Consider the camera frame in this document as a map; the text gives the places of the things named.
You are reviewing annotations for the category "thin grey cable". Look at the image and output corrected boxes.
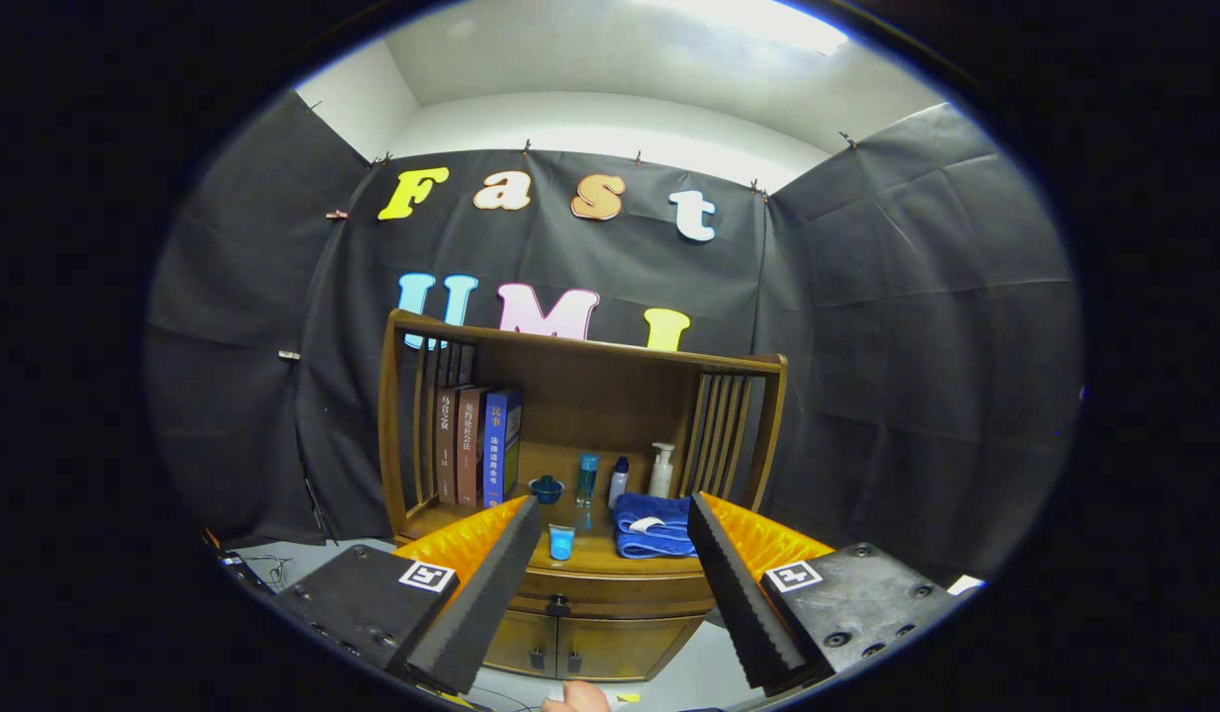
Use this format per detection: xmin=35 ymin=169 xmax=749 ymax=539
xmin=239 ymin=554 xmax=295 ymax=589

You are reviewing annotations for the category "wooden cabinet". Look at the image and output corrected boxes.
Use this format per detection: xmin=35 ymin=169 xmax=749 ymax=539
xmin=378 ymin=309 xmax=790 ymax=683

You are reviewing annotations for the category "wooden drawer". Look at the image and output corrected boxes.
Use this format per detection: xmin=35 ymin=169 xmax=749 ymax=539
xmin=511 ymin=569 xmax=718 ymax=619

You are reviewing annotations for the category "wooden countertop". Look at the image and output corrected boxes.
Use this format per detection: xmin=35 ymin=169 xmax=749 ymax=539
xmin=397 ymin=442 xmax=740 ymax=577

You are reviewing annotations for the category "black floor device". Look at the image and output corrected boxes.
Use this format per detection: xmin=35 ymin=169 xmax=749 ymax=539
xmin=215 ymin=549 xmax=275 ymax=594

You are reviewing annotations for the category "dark brown book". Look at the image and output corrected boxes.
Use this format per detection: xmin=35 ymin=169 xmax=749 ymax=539
xmin=434 ymin=386 xmax=463 ymax=505

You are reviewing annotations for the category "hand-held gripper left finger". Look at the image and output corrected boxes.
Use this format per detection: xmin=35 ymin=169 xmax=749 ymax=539
xmin=274 ymin=494 xmax=542 ymax=695

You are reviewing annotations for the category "black backdrop cloth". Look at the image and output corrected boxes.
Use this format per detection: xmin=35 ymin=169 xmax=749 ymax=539
xmin=145 ymin=91 xmax=1084 ymax=584

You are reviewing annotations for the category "reddish brown book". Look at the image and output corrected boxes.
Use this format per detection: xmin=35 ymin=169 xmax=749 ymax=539
xmin=456 ymin=387 xmax=489 ymax=508

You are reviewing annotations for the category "blue folded towel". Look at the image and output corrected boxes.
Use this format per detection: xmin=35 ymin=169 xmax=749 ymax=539
xmin=612 ymin=493 xmax=698 ymax=560

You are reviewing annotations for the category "wooden cabinet door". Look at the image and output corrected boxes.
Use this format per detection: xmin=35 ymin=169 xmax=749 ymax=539
xmin=554 ymin=613 xmax=705 ymax=683
xmin=483 ymin=608 xmax=562 ymax=679

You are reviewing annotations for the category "blue book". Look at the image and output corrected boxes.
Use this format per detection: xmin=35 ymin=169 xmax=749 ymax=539
xmin=482 ymin=389 xmax=524 ymax=509

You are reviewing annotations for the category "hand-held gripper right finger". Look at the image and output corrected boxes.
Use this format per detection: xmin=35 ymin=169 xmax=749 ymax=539
xmin=686 ymin=492 xmax=967 ymax=693

